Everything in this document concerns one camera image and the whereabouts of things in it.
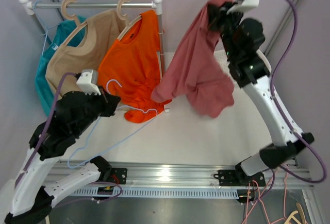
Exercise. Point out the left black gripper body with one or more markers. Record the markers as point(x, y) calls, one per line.
point(97, 105)

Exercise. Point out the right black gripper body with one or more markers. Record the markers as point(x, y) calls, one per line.
point(224, 23)

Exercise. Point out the pink t shirt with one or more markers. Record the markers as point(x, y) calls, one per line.
point(194, 71)

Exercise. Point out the light blue wire hanger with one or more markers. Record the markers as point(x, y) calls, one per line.
point(106, 134)

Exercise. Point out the orange t shirt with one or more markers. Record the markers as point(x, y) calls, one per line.
point(131, 71)

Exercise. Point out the teal t shirt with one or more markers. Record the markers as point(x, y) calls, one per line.
point(43, 88)

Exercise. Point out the beige t shirt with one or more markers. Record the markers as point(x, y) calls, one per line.
point(103, 30)

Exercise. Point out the beige wooden hanger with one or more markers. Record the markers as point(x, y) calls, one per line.
point(80, 26)
point(128, 24)

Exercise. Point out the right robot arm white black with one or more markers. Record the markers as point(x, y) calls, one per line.
point(241, 39)

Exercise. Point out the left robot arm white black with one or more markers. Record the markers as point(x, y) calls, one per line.
point(28, 199)

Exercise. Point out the beige hanger bottom right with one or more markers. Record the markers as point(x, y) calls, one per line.
point(297, 216)

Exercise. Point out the white perforated plastic basket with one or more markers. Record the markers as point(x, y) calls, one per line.
point(221, 57)

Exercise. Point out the metal clothes rack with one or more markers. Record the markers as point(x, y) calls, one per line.
point(68, 80)

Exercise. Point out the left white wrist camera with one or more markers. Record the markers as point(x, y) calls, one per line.
point(87, 82)

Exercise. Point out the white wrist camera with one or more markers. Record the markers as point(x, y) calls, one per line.
point(87, 82)
point(243, 6)

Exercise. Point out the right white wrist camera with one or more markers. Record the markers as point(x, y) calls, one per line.
point(243, 6)

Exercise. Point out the white slotted cable duct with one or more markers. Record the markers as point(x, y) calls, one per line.
point(145, 192)

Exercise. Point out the aluminium mounting rail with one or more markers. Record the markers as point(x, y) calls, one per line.
point(179, 176)

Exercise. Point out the pink wire hanger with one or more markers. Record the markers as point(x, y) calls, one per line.
point(251, 205)

